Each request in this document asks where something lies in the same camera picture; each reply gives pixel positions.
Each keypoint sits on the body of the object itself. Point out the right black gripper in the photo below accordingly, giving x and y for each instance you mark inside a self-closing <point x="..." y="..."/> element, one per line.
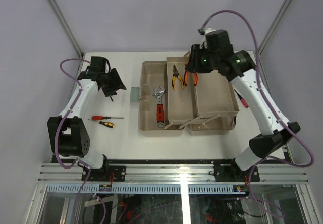
<point x="197" y="50"/>

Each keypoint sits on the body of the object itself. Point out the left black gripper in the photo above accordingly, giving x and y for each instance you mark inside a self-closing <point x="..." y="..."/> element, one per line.
<point x="117" y="81"/>

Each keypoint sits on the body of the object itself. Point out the orange-handled pliers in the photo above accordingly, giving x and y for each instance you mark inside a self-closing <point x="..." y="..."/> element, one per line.
<point x="190" y="77"/>

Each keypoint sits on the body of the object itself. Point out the yellow needle-nose pliers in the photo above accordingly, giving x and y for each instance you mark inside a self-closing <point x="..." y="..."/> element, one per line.
<point x="176" y="76"/>

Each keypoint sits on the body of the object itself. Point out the grey-green toolbox latch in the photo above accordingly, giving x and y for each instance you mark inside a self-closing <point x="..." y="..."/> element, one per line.
<point x="135" y="94"/>

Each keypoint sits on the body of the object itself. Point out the red-handled long screwdriver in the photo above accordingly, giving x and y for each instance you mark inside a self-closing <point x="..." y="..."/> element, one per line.
<point x="100" y="118"/>

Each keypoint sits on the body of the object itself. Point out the yellow-black stubby screwdriver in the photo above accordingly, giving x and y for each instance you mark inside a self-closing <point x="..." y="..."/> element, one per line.
<point x="107" y="124"/>

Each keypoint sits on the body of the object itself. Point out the beige toolbox with smoky lid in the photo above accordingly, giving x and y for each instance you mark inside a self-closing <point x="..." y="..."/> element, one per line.
<point x="210" y="108"/>

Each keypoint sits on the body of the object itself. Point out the red-handled adjustable wrench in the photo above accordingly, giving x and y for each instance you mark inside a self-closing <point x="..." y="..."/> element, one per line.
<point x="158" y="93"/>

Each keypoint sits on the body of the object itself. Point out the pink-handled screwdriver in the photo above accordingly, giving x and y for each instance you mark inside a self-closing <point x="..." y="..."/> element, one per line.
<point x="243" y="101"/>

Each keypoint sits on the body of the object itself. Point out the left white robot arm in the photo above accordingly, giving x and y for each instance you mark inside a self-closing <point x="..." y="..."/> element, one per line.
<point x="69" y="139"/>

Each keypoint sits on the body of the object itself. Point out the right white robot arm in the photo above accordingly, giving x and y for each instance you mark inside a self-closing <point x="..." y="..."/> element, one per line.
<point x="275" y="129"/>

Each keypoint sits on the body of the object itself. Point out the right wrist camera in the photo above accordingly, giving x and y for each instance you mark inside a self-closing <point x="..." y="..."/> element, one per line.
<point x="205" y="31"/>

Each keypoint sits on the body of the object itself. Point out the left aluminium frame post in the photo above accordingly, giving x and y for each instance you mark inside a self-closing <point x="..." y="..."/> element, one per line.
<point x="65" y="27"/>

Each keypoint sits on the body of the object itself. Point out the aluminium frame post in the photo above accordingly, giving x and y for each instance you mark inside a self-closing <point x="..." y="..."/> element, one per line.
<point x="277" y="20"/>
<point x="65" y="27"/>

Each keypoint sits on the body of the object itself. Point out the aluminium mounting rail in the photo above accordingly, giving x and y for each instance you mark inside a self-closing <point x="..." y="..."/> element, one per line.
<point x="274" y="174"/>

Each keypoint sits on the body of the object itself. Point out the slotted cable duct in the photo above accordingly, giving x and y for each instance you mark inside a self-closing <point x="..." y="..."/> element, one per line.
<point x="144" y="188"/>

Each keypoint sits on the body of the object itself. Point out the right aluminium frame post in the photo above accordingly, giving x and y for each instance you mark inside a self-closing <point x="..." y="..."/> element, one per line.
<point x="277" y="20"/>

